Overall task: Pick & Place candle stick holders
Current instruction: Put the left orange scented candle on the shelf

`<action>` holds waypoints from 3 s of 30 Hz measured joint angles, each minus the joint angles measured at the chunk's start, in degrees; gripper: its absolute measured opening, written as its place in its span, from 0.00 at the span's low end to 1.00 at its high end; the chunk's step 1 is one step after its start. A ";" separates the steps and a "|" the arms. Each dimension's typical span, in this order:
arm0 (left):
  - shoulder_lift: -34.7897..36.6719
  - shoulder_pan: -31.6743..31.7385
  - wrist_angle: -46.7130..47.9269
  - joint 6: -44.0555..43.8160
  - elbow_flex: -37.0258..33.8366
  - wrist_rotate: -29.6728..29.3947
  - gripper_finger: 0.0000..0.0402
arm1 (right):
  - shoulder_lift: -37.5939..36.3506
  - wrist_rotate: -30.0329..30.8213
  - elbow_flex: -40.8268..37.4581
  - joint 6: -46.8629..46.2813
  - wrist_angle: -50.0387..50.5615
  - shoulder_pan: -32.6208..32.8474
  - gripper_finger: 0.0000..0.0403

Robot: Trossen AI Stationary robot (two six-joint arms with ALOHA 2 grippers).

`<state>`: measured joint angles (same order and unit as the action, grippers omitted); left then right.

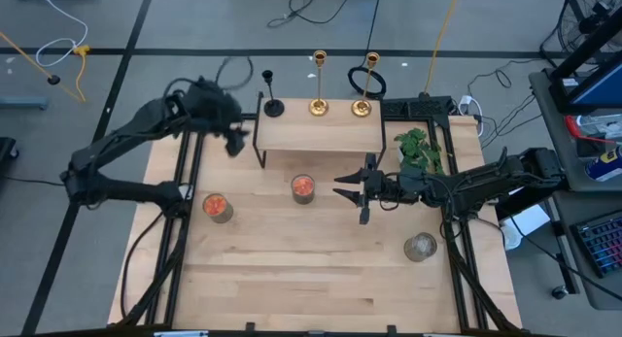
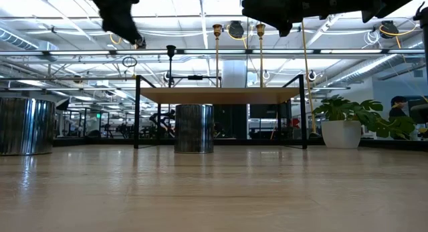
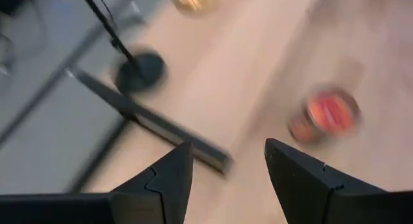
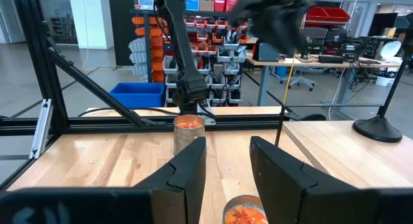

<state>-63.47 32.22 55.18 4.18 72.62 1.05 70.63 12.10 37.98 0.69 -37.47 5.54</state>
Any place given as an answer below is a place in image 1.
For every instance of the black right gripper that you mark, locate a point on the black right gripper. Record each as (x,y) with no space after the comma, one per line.
(389,187)

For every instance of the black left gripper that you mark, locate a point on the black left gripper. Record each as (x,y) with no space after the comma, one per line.
(211,106)

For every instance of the black candlestick holder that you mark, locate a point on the black candlestick holder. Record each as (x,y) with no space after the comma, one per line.
(273,108)

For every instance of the glass candle jar orange wax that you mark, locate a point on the glass candle jar orange wax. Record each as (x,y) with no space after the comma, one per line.
(217,207)
(302,187)

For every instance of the gold candlestick holder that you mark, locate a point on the gold candlestick holder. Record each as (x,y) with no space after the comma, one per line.
(318,107)
(361,109)

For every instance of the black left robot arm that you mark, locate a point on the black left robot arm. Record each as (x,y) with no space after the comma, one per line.
(116,189)

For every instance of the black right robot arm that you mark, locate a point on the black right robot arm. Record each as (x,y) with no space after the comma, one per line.
(486,184)

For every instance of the wooden shelf riser black legs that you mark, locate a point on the wooden shelf riser black legs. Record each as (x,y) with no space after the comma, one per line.
(318,130)

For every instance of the green plant in white pot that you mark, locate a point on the green plant in white pot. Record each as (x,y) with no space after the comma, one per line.
(418,150)

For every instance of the white power adapter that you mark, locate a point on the white power adapter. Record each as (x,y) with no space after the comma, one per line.
(466,102)

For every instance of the black table clamp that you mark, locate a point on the black table clamp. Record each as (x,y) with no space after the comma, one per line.
(250,327)
(391,328)

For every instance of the small black floor plug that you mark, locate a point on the small black floor plug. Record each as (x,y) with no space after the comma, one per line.
(54,79)

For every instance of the grey side table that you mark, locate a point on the grey side table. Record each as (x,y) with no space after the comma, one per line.
(549,133)

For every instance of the grey table foot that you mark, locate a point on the grey table foot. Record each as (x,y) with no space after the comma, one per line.
(22,103)

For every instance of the grey desk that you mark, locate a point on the grey desk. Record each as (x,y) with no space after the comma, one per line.
(583,201)

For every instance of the black caster wheel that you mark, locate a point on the black caster wheel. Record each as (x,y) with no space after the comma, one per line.
(560,293)

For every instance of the black chair base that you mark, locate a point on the black chair base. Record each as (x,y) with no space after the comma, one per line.
(6,150)

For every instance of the blue yellow spray can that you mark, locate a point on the blue yellow spray can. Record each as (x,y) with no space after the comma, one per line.
(605,164)

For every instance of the backlit black keyboard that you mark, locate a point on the backlit black keyboard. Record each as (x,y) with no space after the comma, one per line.
(602,245)

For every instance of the black monitor blue screen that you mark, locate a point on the black monitor blue screen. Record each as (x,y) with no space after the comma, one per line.
(600,87)

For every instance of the black floor fan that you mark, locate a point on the black floor fan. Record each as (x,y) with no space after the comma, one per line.
(583,21)

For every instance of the black metal table frame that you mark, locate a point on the black metal table frame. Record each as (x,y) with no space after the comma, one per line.
(172,279)

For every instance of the silver camera bracket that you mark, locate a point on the silver camera bracket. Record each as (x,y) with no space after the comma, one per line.
(181,334)

